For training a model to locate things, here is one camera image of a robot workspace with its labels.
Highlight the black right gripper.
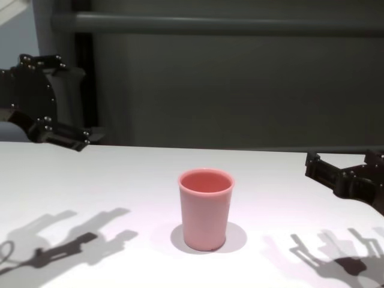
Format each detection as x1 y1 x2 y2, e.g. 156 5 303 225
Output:
305 149 384 217

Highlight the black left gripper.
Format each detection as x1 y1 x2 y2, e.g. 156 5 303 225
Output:
0 53 106 152

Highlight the pink plastic cup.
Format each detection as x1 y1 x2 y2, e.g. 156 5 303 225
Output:
177 167 236 252

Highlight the black vertical post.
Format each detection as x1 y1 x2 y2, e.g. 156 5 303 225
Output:
74 31 100 145

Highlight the grey vertical frame pillar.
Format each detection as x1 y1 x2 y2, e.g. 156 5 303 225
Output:
32 0 79 144

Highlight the grey horizontal rail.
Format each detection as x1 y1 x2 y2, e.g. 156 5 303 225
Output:
52 12 384 32

